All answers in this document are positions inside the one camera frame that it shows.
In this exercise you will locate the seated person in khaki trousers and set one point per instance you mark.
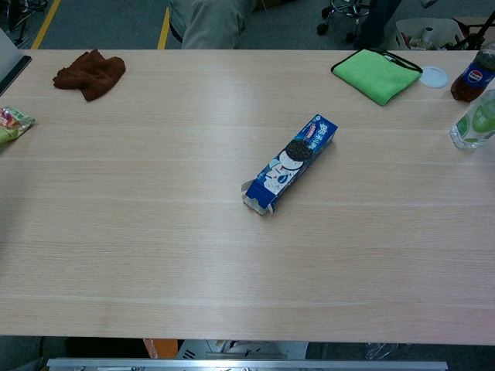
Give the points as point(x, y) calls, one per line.
point(210, 23)

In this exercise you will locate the clear green-label water bottle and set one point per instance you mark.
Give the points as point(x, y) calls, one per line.
point(476, 123)

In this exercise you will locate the Pepsi cola bottle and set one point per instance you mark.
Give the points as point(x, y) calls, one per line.
point(471, 77)

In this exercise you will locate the green microfiber cloth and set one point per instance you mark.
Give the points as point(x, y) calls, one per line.
point(377, 75)

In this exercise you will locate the white round lid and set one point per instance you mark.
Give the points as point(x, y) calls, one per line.
point(434, 76)

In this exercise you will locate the colourful snack bag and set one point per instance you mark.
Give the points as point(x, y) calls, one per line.
point(11, 123)

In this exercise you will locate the laptop edge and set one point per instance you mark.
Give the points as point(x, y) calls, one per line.
point(11, 63)

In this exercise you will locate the brown crumpled cloth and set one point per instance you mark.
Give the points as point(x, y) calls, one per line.
point(91, 73)

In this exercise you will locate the aluminium profile rail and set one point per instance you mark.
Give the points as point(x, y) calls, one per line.
point(247, 365)

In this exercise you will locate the blue white snack box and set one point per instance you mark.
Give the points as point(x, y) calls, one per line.
point(290, 164)

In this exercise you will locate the office chair wheeled base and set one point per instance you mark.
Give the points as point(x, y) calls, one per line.
point(344, 13)

